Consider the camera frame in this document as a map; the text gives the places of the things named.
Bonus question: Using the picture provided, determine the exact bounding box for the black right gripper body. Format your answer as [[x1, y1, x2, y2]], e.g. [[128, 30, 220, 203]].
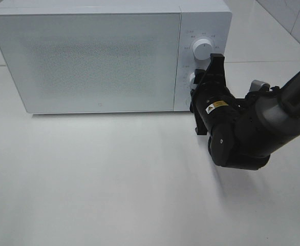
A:
[[190, 82, 240, 135]]

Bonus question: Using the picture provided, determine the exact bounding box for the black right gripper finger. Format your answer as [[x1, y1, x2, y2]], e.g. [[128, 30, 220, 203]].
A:
[[202, 53, 226, 85], [193, 69, 206, 90]]

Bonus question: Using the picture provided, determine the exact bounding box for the white timer knob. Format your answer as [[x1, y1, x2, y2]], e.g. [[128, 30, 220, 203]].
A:
[[189, 72, 198, 90]]

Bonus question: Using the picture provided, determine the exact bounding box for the round white door button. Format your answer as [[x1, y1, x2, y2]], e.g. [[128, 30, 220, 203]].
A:
[[186, 96, 191, 107]]

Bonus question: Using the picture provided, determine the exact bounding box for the white microwave door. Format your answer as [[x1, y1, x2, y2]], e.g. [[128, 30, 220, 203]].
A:
[[0, 14, 180, 114]]

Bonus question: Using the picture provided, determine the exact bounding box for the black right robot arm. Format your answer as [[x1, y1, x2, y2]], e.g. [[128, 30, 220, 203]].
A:
[[190, 53, 300, 170]]

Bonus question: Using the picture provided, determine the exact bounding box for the upper white power knob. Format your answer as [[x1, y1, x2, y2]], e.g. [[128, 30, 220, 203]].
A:
[[192, 37, 213, 60]]

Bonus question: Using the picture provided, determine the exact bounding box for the white microwave oven body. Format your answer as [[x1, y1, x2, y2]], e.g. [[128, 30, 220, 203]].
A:
[[0, 1, 232, 112]]

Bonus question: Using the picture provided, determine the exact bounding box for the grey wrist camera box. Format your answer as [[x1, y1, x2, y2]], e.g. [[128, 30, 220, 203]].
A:
[[249, 80, 270, 92]]

